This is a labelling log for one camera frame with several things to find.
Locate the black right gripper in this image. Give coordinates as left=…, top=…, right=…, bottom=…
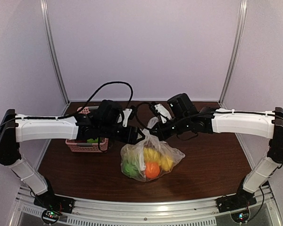
left=150, top=115, right=191, bottom=141

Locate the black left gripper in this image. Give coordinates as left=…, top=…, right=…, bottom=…
left=99, top=122, right=145, bottom=145

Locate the clear plastic bag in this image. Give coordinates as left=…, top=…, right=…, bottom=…
left=120, top=129, right=185, bottom=182

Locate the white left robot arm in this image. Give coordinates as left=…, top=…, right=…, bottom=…
left=0, top=100, right=145, bottom=209

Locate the green fruit in bag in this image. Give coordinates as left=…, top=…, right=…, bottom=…
left=121, top=161, right=139, bottom=178

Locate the orange fruit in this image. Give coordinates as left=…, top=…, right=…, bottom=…
left=145, top=162, right=160, bottom=179

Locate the green bumpy fruit front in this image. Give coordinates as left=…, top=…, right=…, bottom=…
left=86, top=138, right=100, bottom=144

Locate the yellow banana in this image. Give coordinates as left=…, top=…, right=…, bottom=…
left=143, top=147, right=160, bottom=162

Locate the pink perforated plastic basket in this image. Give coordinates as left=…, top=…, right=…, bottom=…
left=65, top=106, right=109, bottom=153

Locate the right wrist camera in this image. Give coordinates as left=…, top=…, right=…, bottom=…
left=151, top=102, right=172, bottom=123

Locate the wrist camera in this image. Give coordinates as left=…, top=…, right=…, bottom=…
left=120, top=106, right=135, bottom=127
left=151, top=102, right=172, bottom=123

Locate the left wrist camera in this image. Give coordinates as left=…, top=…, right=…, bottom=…
left=120, top=106, right=135, bottom=127

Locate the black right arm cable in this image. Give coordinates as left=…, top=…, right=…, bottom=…
left=135, top=101, right=156, bottom=130

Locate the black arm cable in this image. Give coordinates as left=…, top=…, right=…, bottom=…
left=135, top=101, right=156, bottom=130
left=0, top=81, right=134, bottom=142

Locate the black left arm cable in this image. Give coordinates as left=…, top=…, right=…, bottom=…
left=0, top=81, right=134, bottom=142

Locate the aluminium corner post right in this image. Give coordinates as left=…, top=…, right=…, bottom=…
left=218, top=0, right=248, bottom=106

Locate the aluminium corner post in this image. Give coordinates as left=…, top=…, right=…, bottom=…
left=218, top=0, right=248, bottom=106
left=40, top=0, right=70, bottom=105

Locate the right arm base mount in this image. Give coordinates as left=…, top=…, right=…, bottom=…
left=216, top=194, right=257, bottom=224

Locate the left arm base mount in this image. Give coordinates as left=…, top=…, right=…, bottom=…
left=33, top=195, right=75, bottom=225

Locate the aluminium corner post left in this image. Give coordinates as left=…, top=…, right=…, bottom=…
left=40, top=0, right=70, bottom=105

